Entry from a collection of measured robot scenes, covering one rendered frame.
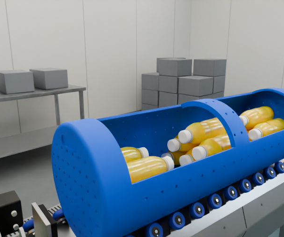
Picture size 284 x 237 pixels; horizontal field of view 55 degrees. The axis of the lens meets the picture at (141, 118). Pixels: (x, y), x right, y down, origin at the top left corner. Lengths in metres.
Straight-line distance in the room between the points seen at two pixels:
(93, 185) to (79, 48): 4.04
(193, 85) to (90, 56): 1.72
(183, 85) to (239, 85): 2.05
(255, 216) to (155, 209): 0.47
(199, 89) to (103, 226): 3.69
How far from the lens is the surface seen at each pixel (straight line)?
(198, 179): 0.68
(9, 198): 0.83
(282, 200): 1.15
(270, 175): 1.06
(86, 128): 0.57
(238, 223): 0.95
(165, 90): 4.51
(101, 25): 4.80
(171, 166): 0.71
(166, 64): 4.47
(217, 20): 6.34
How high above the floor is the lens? 1.39
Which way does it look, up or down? 15 degrees down
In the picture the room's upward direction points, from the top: straight up
